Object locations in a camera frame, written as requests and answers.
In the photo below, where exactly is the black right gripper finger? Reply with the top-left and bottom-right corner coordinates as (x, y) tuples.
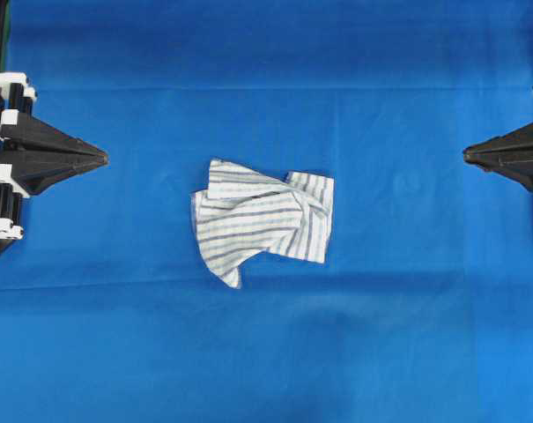
(463, 156), (533, 192)
(463, 127), (533, 157)

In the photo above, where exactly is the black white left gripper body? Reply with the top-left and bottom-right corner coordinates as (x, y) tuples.
(0, 72), (37, 241)

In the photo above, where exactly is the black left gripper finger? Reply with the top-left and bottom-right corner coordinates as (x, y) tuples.
(0, 109), (107, 161)
(0, 152), (108, 198)

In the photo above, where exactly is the blue striped white towel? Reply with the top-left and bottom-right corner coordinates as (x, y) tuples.
(191, 159), (334, 288)

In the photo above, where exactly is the blue table cloth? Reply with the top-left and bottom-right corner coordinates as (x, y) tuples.
(0, 1), (533, 422)

